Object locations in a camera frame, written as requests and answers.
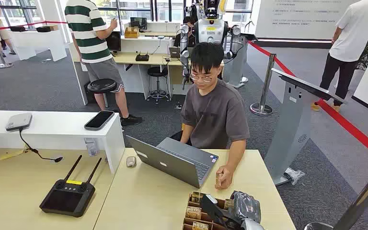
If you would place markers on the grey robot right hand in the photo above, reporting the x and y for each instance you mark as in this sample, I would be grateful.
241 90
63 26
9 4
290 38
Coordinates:
247 206

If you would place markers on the seated person's left hand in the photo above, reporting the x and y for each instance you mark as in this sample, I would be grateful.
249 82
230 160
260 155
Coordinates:
226 179

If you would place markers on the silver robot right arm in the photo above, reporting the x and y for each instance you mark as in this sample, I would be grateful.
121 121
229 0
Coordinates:
251 226

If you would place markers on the seated person's left forearm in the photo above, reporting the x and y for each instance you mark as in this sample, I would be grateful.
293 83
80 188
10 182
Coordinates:
235 155

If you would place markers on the brown cardboard card box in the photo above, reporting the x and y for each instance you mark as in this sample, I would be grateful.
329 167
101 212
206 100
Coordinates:
206 217

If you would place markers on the seated person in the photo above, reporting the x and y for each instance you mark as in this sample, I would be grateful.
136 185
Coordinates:
215 117

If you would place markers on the person behind humanoid robot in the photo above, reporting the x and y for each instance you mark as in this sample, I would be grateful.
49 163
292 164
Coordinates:
188 21

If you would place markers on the standing person in white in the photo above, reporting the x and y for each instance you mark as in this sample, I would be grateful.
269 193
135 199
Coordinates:
352 38

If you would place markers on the standing person in stripes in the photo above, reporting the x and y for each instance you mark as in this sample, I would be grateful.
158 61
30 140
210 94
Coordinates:
88 35

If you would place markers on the crumpled clear plastic bag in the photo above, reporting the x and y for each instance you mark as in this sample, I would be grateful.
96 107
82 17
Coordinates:
294 175

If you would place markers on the grey kiosk stand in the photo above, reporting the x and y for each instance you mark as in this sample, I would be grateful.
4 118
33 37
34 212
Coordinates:
290 127
236 68

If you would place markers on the grey computer mouse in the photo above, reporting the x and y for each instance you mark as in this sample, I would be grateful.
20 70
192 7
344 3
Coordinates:
131 161

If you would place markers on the thin-rimmed glasses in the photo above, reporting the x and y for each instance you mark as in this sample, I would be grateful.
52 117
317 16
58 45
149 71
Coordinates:
200 77

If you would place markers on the black round stool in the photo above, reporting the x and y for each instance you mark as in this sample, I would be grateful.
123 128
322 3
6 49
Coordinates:
157 72
102 85

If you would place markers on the red barrier belt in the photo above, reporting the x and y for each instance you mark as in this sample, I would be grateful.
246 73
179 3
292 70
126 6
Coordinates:
342 122
25 24

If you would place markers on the wooden office desk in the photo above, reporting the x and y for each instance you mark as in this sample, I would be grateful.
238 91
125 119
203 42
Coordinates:
136 76

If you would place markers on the small grey laptop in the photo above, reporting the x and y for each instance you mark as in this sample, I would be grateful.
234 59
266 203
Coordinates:
174 52

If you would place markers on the small clear plastic packet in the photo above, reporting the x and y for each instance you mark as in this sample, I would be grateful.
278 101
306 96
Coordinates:
91 147

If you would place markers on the black smartphone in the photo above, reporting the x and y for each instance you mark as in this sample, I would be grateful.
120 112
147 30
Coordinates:
99 120

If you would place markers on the black router with antennas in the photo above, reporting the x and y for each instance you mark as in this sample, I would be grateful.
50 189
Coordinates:
142 57

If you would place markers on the white humanoid robot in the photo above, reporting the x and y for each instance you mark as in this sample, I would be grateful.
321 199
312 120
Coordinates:
210 30

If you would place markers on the black remote controller with antennas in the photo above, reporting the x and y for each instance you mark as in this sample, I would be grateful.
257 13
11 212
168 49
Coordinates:
67 200

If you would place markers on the small wooden box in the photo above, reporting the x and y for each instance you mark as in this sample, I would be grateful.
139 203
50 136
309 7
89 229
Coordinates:
131 32

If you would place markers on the white text sign board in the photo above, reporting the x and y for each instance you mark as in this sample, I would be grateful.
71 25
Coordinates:
298 19

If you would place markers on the black computer monitor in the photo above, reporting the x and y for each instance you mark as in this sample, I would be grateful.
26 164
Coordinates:
139 22
113 41

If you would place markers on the white desk shelf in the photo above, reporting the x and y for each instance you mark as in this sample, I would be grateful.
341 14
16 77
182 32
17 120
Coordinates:
54 133

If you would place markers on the green potted plant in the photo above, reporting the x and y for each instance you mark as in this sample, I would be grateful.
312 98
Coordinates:
366 54

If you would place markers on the grey flat device box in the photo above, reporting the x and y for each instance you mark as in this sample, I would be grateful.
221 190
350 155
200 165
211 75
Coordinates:
19 121

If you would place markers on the yellow tape strip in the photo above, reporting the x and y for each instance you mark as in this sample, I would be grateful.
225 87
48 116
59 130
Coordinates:
12 154

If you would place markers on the white display table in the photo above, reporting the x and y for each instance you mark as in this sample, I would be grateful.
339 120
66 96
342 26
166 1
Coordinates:
38 41

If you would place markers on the dark stanchion post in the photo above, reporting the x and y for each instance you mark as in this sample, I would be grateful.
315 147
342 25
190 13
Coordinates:
361 200

